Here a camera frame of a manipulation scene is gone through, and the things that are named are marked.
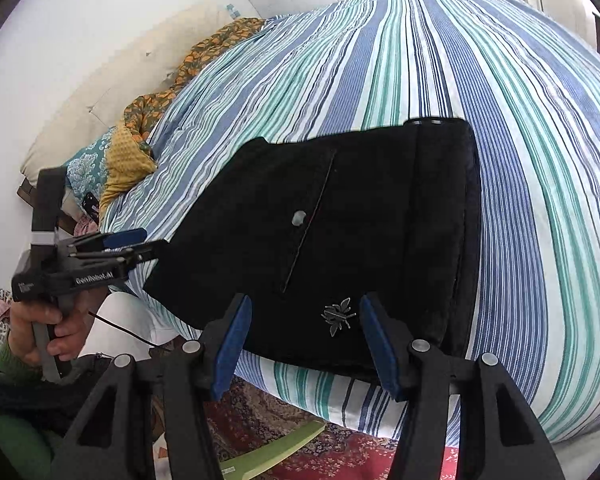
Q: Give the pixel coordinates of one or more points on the teal patterned pillow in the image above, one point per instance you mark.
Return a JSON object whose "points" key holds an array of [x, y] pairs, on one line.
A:
{"points": [[87, 160]]}

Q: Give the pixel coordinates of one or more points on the person's left forearm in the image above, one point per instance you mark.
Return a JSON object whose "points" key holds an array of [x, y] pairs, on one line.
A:
{"points": [[10, 362]]}

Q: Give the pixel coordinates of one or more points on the black pants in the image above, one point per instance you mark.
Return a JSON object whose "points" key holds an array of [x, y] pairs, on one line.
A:
{"points": [[380, 210]]}

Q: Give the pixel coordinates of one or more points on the orange floral cloth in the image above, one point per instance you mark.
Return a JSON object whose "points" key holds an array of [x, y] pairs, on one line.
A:
{"points": [[200, 60]]}

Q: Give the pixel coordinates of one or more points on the person's left hand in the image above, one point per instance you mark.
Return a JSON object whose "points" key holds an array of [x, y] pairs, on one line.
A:
{"points": [[22, 330]]}

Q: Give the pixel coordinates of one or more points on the yellow textured cloth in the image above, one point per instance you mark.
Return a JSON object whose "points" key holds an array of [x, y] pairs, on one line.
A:
{"points": [[125, 160]]}

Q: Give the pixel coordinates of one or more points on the white cloth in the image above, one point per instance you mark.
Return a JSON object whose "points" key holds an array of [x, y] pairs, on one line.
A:
{"points": [[130, 315]]}

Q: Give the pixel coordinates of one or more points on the striped bed sheet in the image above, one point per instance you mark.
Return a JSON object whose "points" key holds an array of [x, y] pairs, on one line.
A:
{"points": [[530, 160]]}

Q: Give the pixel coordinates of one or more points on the light green flat strip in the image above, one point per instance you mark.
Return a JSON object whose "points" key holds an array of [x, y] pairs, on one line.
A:
{"points": [[270, 455]]}

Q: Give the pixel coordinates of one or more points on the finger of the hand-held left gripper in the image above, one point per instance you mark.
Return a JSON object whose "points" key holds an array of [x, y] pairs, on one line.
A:
{"points": [[125, 237], [140, 254]]}

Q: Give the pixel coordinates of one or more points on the dark knitted cloth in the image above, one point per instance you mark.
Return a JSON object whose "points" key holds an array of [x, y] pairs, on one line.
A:
{"points": [[40, 400]]}

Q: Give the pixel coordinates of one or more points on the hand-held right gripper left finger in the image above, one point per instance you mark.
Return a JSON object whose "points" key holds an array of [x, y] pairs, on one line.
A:
{"points": [[232, 340]]}

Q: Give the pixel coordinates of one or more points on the person's green top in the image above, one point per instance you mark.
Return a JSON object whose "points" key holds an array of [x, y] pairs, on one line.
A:
{"points": [[15, 452]]}

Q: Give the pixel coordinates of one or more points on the small black tag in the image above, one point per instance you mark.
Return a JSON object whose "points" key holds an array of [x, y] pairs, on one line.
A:
{"points": [[91, 206]]}

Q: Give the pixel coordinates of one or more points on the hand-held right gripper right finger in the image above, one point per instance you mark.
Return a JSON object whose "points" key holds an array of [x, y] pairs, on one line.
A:
{"points": [[380, 345]]}

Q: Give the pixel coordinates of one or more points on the dark wooden bed frame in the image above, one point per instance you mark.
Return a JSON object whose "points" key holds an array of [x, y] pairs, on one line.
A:
{"points": [[25, 192]]}

